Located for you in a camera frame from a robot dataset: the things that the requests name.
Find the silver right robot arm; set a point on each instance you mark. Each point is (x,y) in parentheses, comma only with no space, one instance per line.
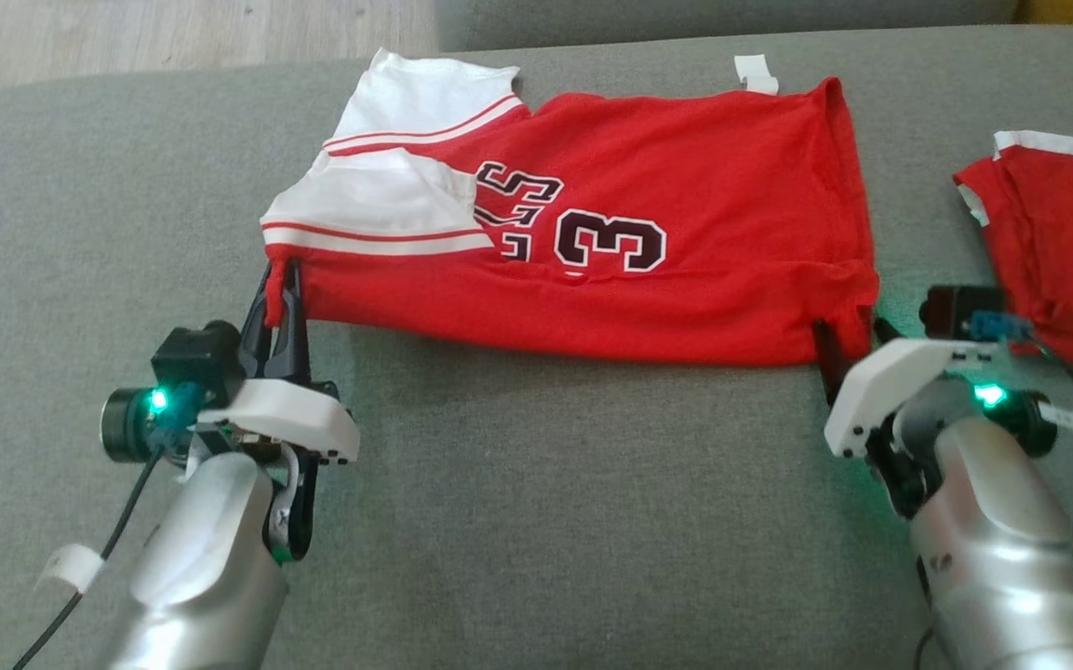
(1001,558)

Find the red basketball jersey white sleeves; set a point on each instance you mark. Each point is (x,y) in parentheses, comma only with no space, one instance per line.
(685,186)

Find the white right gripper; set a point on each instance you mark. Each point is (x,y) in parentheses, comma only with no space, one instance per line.
(880,391)

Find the small grey sofa cushion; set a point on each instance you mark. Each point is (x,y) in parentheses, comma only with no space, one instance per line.
(685,19)

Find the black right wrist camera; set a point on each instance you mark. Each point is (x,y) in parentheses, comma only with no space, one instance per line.
(950,312)

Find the blue right camera plug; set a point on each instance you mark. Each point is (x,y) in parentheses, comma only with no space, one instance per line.
(1001,326)

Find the large grey sofa seat cushion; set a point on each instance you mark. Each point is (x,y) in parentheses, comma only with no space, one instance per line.
(545,512)

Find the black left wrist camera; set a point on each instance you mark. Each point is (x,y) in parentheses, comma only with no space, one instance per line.
(196,358)

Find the blue camera plug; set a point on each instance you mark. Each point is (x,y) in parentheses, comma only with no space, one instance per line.
(1001,326)
(178,419)

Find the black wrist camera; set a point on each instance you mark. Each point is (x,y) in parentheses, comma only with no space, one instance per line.
(950,312)
(196,358)

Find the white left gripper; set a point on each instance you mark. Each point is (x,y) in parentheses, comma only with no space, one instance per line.
(294,414)

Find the red basketball shorts white trim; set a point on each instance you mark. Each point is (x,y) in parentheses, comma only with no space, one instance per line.
(1066,242)

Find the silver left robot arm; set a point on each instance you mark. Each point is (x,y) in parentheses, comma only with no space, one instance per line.
(201,577)

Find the blue left camera plug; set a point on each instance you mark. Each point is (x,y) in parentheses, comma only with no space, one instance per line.
(178,419)

